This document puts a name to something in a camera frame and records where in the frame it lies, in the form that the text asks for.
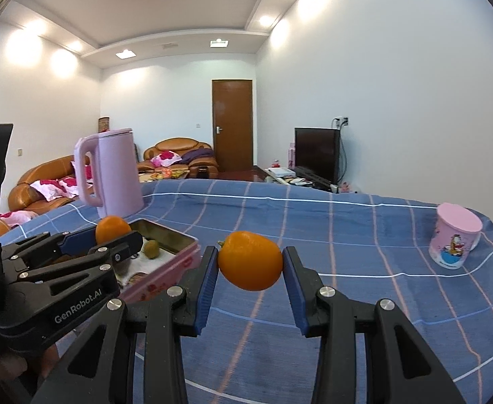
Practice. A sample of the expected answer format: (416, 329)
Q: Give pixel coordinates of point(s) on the white flat box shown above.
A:
(282, 172)

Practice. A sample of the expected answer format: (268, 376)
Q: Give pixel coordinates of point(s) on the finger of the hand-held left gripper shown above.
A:
(124, 248)
(78, 242)

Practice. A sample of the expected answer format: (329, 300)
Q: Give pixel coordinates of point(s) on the pink electric kettle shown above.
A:
(116, 176)

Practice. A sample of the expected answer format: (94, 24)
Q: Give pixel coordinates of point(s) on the black television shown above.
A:
(315, 151)

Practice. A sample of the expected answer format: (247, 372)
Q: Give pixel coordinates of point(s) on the large orange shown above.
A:
(250, 263)

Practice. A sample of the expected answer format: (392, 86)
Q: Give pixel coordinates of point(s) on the purple blanket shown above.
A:
(198, 155)

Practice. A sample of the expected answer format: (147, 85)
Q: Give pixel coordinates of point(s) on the brown wooden door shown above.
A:
(231, 126)

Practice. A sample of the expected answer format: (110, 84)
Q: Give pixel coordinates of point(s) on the long brown leather sofa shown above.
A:
(23, 195)

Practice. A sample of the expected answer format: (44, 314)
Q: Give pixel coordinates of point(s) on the dark framed decoration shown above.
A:
(104, 124)

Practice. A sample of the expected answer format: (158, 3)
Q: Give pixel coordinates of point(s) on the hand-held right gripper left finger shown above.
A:
(208, 288)

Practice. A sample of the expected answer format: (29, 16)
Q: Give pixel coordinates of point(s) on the low coffee table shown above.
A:
(166, 173)

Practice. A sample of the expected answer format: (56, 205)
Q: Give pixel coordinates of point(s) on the square ceiling panel light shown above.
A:
(219, 43)
(126, 54)

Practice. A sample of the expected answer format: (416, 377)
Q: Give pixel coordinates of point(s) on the blue checked tablecloth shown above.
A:
(355, 261)

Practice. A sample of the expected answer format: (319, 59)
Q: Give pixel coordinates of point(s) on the ceiling air vent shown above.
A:
(170, 45)

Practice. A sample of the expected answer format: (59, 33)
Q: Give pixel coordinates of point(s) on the pink flower cushion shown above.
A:
(165, 159)
(46, 188)
(67, 185)
(17, 219)

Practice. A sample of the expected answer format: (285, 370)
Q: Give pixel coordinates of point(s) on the medium orange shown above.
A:
(111, 227)

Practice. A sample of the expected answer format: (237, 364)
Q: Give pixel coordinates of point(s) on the pink cartoon mug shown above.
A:
(452, 244)

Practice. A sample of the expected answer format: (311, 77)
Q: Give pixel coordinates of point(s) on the white printed packet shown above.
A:
(145, 266)

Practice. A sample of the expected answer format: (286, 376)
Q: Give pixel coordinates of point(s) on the wall power socket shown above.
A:
(343, 121)

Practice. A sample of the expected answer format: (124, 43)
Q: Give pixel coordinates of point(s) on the pink tin box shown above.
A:
(175, 267)

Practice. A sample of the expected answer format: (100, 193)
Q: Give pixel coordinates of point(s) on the brown leather armchair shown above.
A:
(175, 143)

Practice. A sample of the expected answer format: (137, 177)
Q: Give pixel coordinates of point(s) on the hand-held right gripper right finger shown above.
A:
(292, 292)

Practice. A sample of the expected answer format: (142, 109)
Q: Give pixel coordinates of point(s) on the tall pink box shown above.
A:
(291, 155)

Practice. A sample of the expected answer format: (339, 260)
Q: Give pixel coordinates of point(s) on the ceiling spotlight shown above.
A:
(266, 20)
(76, 46)
(39, 28)

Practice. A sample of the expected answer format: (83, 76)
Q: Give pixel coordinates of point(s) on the pink mug lid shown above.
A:
(458, 216)

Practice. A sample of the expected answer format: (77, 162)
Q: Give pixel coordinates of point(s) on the person's left hand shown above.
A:
(48, 362)

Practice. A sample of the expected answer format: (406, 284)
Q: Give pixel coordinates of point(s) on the small brown longan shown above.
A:
(151, 249)

